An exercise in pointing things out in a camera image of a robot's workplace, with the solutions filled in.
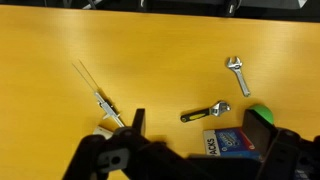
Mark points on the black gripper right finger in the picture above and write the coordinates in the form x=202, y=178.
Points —
x=257, y=129

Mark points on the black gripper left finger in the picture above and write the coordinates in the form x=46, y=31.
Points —
x=139, y=120

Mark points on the blue red cardboard snack box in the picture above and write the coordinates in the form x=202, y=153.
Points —
x=230, y=142

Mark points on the green apple toy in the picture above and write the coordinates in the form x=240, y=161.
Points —
x=265, y=112

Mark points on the silver adjustable wrench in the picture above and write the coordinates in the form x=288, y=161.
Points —
x=240, y=76

